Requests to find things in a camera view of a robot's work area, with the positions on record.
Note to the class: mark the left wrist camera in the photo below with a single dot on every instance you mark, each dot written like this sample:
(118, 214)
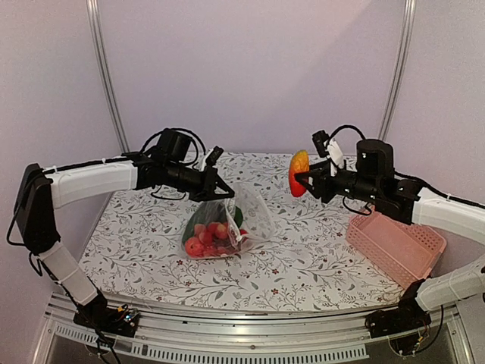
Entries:
(210, 158)

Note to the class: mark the pink perforated plastic basket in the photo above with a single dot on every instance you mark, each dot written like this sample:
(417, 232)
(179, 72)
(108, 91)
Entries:
(406, 253)

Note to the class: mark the aluminium frame post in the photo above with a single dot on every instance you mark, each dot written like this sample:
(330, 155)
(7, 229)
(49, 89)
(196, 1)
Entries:
(399, 69)
(95, 24)

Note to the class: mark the aluminium frame post right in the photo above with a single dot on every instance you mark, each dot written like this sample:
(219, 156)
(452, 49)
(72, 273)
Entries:
(399, 69)

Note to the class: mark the aluminium frame post left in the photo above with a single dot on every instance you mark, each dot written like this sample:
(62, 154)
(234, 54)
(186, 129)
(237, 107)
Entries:
(95, 24)

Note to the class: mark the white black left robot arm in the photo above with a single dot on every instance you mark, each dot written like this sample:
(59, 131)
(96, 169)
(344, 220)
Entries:
(47, 197)

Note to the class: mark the orange red fake mango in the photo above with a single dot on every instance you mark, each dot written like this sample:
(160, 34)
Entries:
(299, 164)

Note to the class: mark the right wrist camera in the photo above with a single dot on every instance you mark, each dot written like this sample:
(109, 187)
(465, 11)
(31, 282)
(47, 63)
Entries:
(327, 147)

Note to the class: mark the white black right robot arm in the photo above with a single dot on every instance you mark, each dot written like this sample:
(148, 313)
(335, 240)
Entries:
(410, 200)

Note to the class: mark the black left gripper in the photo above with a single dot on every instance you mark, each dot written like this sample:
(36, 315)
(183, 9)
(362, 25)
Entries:
(207, 190)

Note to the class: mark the green fake leafy vegetable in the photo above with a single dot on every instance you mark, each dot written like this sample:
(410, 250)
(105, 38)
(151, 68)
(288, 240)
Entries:
(210, 212)

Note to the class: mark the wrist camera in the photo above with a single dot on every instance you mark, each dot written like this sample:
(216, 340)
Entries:
(327, 147)
(210, 158)

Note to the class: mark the clear polka dot zip bag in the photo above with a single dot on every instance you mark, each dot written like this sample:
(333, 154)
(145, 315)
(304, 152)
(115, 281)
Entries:
(256, 216)

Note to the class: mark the aluminium front rail base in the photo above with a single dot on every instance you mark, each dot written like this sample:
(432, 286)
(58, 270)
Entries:
(170, 333)

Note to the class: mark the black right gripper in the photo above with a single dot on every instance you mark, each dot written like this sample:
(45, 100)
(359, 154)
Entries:
(322, 188)

